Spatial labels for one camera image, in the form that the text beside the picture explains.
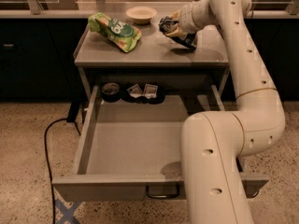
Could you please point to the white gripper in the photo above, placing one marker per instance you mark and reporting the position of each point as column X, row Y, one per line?
column 188, row 21

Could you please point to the blue chip bag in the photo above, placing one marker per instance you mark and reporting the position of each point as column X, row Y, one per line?
column 170, row 28

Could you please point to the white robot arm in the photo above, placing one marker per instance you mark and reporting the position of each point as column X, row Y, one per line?
column 212, row 141

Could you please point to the green chip bag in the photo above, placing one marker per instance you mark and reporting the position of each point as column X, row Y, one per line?
column 123, row 35

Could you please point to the grey open drawer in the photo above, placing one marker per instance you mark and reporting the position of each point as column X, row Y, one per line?
column 131, row 152

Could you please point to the white paper bowl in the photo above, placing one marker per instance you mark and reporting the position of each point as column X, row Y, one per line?
column 141, row 15

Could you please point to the grey metal cabinet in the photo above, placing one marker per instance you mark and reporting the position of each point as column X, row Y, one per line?
column 154, row 50

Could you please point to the black tray with packets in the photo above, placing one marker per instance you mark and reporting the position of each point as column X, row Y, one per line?
column 143, row 94

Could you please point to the black tape roll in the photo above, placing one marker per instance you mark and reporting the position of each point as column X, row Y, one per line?
column 111, row 92

